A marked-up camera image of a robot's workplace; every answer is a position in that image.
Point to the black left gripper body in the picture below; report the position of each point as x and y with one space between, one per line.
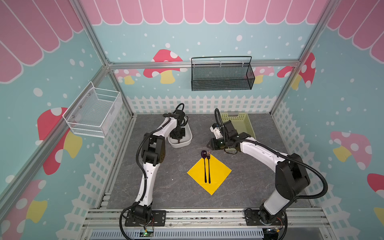
177 132

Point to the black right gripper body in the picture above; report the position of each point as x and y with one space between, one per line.
216 142

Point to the purple metal spoon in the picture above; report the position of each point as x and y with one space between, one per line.
204 155

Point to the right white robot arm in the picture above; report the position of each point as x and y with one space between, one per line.
284 176

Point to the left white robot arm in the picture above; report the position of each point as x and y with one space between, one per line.
151 153

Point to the yellow paper napkin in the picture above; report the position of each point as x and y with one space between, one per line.
219 173

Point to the white plastic tub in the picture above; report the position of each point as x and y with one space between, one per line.
184 141

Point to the green perforated plastic basket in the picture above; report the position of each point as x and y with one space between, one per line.
240 121

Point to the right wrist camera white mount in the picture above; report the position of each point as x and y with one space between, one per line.
216 130

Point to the black mesh wall basket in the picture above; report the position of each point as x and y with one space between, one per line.
228 73

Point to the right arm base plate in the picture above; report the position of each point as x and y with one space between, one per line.
255 217

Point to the white wire wall basket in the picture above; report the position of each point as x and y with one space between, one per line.
94 111

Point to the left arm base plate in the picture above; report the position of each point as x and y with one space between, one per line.
151 218

